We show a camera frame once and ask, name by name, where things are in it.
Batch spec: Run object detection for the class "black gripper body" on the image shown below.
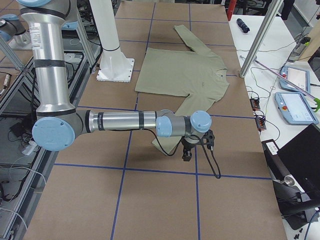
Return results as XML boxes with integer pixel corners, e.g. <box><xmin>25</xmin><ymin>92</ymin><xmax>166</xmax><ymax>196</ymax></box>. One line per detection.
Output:
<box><xmin>181</xmin><ymin>138</ymin><xmax>197</xmax><ymax>162</ymax></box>

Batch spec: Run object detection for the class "olive green long-sleeve shirt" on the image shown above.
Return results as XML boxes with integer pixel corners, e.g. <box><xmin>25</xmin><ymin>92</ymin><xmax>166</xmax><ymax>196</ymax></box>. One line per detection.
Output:
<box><xmin>134</xmin><ymin>24</ymin><xmax>230</xmax><ymax>155</ymax></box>

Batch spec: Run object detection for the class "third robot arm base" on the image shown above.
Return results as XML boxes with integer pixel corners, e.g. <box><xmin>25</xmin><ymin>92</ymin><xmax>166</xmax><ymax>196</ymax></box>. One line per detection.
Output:
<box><xmin>0</xmin><ymin>14</ymin><xmax>32</xmax><ymax>51</ymax></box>

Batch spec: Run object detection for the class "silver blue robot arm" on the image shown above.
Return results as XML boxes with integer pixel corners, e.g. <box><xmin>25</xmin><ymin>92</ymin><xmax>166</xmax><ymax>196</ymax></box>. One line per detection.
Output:
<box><xmin>19</xmin><ymin>0</ymin><xmax>215</xmax><ymax>161</ymax></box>

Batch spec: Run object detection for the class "near blue teach pendant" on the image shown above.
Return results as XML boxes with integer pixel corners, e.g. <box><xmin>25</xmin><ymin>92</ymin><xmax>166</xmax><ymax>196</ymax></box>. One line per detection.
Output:
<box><xmin>274</xmin><ymin>92</ymin><xmax>319</xmax><ymax>126</ymax></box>

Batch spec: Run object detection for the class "blue teach pendant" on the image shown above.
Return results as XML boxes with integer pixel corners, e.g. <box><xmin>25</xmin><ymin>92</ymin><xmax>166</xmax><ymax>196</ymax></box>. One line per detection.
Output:
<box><xmin>280</xmin><ymin>66</ymin><xmax>311</xmax><ymax>93</ymax></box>
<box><xmin>274</xmin><ymin>92</ymin><xmax>319</xmax><ymax>126</ymax></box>

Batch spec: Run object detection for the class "far blue teach pendant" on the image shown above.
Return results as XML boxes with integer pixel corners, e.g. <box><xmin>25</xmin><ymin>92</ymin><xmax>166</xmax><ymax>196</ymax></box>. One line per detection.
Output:
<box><xmin>280</xmin><ymin>66</ymin><xmax>311</xmax><ymax>93</ymax></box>

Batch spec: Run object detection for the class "folded dark blue umbrella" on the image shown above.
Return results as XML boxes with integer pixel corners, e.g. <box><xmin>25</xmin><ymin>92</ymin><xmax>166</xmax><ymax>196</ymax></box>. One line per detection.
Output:
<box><xmin>236</xmin><ymin>18</ymin><xmax>250</xmax><ymax>34</ymax></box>

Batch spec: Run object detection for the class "metal reacher grabber stick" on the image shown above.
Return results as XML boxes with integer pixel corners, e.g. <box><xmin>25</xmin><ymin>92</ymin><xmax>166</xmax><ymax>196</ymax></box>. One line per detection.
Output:
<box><xmin>253</xmin><ymin>59</ymin><xmax>320</xmax><ymax>113</ymax></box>

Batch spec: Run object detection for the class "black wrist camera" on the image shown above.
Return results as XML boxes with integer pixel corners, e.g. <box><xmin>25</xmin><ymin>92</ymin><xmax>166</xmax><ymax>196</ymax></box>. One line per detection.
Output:
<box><xmin>202</xmin><ymin>129</ymin><xmax>215</xmax><ymax>151</ymax></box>

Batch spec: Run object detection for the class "white central pedestal column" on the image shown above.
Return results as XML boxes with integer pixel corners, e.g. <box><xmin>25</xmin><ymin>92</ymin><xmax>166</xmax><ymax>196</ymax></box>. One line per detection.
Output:
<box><xmin>90</xmin><ymin>0</ymin><xmax>135</xmax><ymax>83</ymax></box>

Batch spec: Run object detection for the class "aluminium frame post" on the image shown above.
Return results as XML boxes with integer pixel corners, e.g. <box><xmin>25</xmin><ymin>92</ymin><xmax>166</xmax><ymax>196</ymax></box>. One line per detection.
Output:
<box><xmin>239</xmin><ymin>0</ymin><xmax>283</xmax><ymax>79</ymax></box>

